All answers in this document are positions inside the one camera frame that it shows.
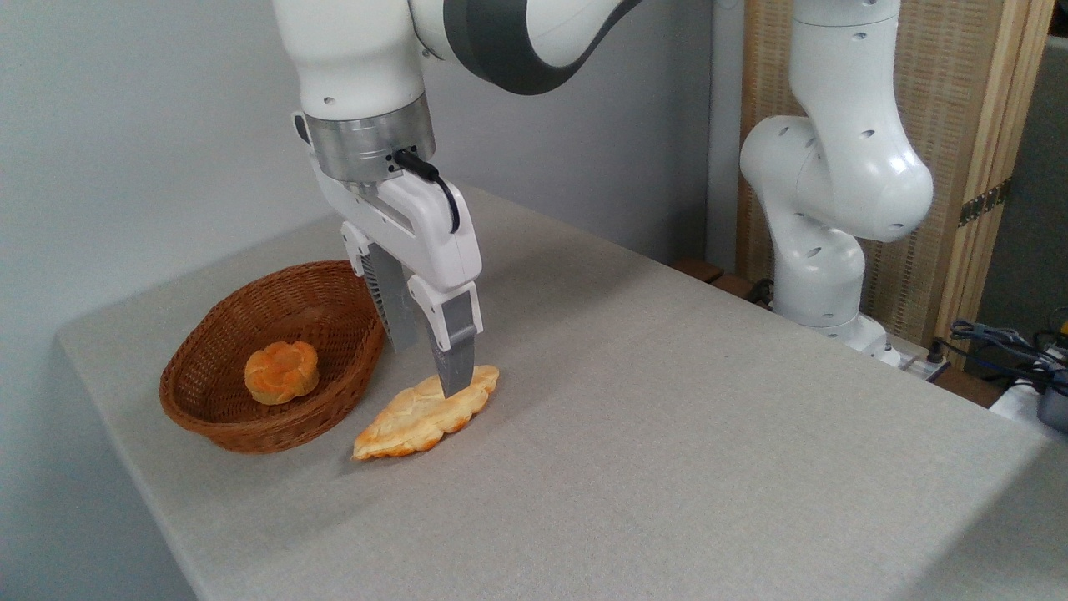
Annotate metal screen hinge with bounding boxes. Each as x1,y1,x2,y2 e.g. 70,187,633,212
960,179,1012,226

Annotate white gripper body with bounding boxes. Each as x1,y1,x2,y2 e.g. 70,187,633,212
313,154,484,293

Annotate brown wooden boards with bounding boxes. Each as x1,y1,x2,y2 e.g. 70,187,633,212
672,257,773,306

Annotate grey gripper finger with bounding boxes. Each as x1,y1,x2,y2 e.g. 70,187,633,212
340,221,423,353
407,274,485,398

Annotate woven wooden folding screen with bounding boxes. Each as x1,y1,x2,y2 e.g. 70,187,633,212
736,0,1056,368

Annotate round flower-shaped bread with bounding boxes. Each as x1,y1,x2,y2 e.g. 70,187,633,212
244,341,320,407

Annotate long braided bread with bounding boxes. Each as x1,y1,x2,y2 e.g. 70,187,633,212
352,365,500,462

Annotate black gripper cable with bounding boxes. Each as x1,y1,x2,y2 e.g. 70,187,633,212
392,149,461,235

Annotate brown wicker basket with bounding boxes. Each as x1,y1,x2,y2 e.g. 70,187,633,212
159,260,386,455

